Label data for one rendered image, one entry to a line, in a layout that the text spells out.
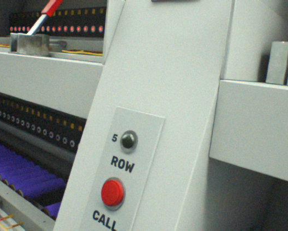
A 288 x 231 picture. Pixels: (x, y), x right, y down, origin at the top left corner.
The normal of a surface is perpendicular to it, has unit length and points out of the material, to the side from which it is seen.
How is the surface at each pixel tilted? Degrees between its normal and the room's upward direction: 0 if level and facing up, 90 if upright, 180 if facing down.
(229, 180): 90
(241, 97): 107
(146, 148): 90
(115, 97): 90
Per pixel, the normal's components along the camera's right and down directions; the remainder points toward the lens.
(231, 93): -0.63, 0.07
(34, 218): 0.11, -0.98
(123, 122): -0.58, -0.22
